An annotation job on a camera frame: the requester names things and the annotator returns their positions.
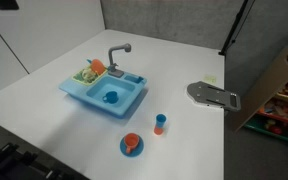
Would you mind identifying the blue toy cup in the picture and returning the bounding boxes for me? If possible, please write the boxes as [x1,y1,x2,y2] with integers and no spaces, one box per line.
[102,90,120,105]

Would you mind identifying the orange toy cup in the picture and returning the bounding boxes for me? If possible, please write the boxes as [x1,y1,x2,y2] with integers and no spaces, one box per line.
[123,132,140,155]

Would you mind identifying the blue toy sink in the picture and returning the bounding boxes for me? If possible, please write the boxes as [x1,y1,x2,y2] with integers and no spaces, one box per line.
[58,68,148,119]

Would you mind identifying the blue toy tumbler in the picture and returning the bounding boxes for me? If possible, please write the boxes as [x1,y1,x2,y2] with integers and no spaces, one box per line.
[155,113,168,128]

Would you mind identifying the orange toy tumbler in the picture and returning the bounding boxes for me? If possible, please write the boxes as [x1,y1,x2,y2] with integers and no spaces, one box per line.
[153,124,165,136]

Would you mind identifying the grey toy faucet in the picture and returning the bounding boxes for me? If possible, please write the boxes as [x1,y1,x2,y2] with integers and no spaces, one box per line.
[107,43,132,78]

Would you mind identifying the pale toy dishes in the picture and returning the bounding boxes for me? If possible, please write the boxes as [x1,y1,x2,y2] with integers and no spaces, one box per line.
[81,65,98,83]

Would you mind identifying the blue toy saucer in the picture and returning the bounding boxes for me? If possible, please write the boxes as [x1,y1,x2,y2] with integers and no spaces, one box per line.
[119,134,145,159]

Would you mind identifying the grey metal mounting plate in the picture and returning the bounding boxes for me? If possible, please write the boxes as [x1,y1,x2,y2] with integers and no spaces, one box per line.
[186,80,242,113]

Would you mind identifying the pale yellow sticky note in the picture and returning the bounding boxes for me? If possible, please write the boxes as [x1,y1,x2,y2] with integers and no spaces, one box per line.
[203,74,218,84]

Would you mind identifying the black tripod pole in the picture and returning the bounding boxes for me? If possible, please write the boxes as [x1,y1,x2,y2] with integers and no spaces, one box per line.
[218,0,257,57]

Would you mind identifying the toy shelf with colourful toys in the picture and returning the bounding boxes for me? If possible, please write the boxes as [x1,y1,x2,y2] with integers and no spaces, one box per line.
[243,66,288,149]

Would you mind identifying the black equipment frame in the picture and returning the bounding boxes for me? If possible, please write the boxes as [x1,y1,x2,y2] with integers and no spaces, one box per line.
[0,141,85,180]

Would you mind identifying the black wall panel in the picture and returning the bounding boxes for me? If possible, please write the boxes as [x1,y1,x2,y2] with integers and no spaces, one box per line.
[0,0,20,11]

